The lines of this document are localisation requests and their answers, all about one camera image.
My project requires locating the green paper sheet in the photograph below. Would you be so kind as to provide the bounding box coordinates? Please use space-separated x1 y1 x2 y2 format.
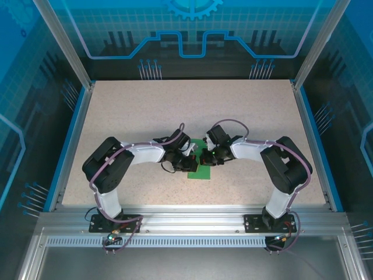
187 138 212 180

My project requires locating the grey metal bottom panel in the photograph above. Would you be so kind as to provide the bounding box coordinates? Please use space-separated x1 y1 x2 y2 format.
37 247 349 280

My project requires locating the aluminium mounting rail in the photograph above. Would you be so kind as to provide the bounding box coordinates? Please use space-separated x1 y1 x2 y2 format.
37 204 347 234

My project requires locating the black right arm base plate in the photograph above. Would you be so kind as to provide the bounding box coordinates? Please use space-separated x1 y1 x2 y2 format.
243 213 298 234

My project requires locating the slotted grey cable duct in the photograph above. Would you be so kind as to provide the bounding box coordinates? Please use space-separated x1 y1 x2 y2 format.
45 236 268 249

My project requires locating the aluminium table side rail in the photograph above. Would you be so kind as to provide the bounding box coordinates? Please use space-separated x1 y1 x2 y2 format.
294 84 335 211
48 84 94 212

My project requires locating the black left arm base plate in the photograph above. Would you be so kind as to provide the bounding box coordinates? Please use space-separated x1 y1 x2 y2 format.
89 213 143 234

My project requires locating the aluminium frame post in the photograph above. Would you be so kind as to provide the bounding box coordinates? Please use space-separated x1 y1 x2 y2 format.
31 0 96 90
293 0 352 90

